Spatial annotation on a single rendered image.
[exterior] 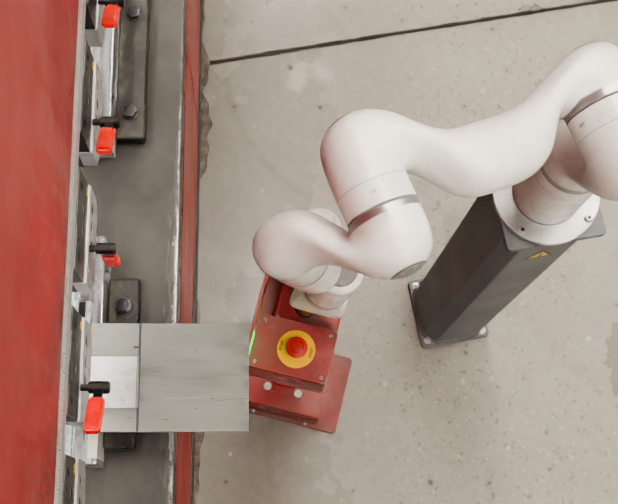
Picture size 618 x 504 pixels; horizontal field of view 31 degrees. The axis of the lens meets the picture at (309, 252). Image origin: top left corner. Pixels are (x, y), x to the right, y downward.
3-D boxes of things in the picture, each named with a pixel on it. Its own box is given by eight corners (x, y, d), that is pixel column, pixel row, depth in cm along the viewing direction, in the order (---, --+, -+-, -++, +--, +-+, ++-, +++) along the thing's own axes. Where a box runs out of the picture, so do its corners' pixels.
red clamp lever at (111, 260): (123, 269, 170) (115, 253, 161) (96, 268, 170) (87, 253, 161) (123, 257, 171) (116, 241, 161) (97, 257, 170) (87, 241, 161)
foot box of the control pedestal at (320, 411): (334, 434, 280) (338, 429, 268) (239, 410, 280) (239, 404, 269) (352, 359, 285) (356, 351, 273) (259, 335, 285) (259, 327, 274)
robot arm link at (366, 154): (637, 152, 164) (590, 59, 168) (681, 118, 153) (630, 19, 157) (343, 252, 147) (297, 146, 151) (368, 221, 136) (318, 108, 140)
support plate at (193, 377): (248, 432, 181) (248, 431, 180) (87, 432, 179) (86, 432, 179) (249, 324, 185) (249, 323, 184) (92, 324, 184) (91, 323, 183)
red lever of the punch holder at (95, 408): (102, 427, 147) (110, 378, 155) (71, 427, 147) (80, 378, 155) (103, 436, 148) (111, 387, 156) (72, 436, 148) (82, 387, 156)
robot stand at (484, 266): (472, 270, 293) (581, 138, 196) (488, 336, 288) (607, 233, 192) (407, 282, 291) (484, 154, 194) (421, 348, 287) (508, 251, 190)
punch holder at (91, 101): (99, 169, 172) (83, 132, 156) (44, 169, 171) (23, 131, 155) (103, 81, 176) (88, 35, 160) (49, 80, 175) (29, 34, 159)
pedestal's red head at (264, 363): (321, 393, 216) (327, 381, 199) (243, 374, 216) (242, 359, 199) (345, 297, 221) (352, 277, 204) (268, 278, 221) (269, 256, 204)
